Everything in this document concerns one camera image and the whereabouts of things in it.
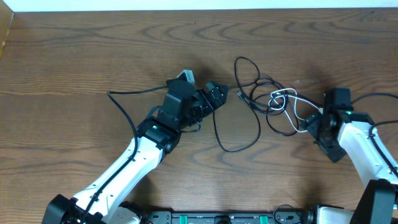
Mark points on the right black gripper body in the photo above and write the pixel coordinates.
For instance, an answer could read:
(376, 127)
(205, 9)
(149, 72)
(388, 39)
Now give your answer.
(321, 134)

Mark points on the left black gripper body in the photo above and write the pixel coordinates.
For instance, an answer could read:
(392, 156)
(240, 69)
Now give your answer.
(206, 100)

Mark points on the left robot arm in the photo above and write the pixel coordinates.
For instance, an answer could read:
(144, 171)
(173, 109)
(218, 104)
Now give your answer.
(153, 139)

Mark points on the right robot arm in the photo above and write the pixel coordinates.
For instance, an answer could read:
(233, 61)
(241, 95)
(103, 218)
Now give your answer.
(341, 131)

